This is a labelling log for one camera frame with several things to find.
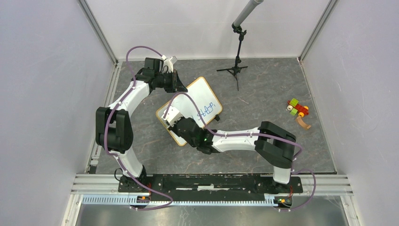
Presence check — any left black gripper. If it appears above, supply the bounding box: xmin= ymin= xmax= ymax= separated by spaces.
xmin=155 ymin=70 xmax=188 ymax=94

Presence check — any yellow framed whiteboard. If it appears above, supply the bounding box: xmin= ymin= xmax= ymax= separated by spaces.
xmin=171 ymin=77 xmax=223 ymax=128

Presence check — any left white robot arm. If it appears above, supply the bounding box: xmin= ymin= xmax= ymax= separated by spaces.
xmin=96 ymin=68 xmax=187 ymax=192

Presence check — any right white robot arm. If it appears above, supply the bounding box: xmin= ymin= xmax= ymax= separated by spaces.
xmin=166 ymin=117 xmax=296 ymax=192

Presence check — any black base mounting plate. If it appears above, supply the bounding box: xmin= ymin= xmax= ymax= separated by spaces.
xmin=117 ymin=173 xmax=303 ymax=202

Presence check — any colourful toy brick car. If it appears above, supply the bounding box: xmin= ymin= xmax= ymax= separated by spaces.
xmin=287 ymin=98 xmax=309 ymax=117

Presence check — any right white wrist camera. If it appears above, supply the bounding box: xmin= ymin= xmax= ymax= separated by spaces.
xmin=162 ymin=106 xmax=183 ymax=127

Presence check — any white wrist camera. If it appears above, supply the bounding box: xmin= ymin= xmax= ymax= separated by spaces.
xmin=162 ymin=106 xmax=183 ymax=127
xmin=161 ymin=55 xmax=177 ymax=73

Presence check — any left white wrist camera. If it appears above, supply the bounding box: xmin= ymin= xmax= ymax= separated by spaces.
xmin=161 ymin=55 xmax=177 ymax=73

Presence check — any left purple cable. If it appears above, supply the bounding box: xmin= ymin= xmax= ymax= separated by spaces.
xmin=103 ymin=46 xmax=174 ymax=211

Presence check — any black tripod camera stand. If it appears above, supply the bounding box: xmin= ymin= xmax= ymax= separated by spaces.
xmin=217 ymin=0 xmax=264 ymax=91

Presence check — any grey slotted cable duct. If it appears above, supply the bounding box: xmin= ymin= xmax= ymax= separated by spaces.
xmin=82 ymin=194 xmax=292 ymax=207

